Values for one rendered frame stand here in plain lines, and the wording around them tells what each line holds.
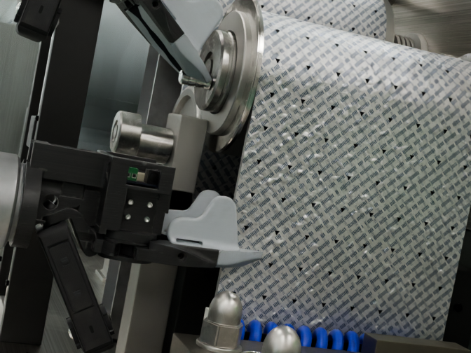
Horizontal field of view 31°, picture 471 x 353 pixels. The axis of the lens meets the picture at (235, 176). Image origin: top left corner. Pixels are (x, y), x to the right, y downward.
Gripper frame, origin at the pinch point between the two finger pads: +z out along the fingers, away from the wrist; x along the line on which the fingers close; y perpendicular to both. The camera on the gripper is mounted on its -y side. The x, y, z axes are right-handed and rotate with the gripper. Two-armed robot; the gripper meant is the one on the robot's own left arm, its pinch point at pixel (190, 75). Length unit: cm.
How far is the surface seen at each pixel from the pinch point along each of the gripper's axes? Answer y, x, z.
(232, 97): 1.1, -2.8, 3.3
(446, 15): 35.2, 20.7, 18.6
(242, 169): -2.5, -4.6, 8.4
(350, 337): -4.6, -7.4, 25.9
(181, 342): -16.0, -10.9, 13.8
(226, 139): -1.3, -1.7, 6.1
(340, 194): 3.2, -4.6, 16.2
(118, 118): -6.9, 4.6, -0.4
